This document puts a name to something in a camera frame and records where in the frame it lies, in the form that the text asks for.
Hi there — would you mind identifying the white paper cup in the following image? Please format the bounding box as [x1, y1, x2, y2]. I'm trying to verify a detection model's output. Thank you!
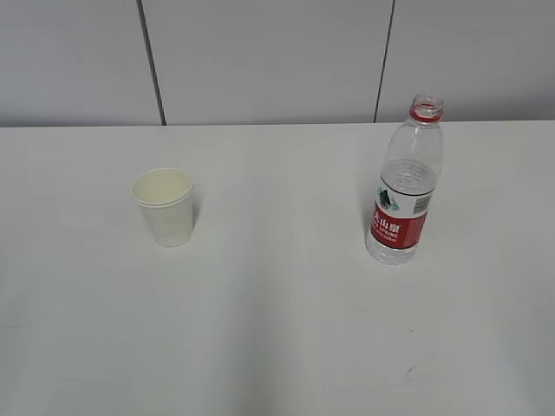
[131, 168, 194, 248]

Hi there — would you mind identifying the clear water bottle red label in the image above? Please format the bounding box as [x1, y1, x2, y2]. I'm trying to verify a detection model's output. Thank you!
[366, 94, 444, 265]

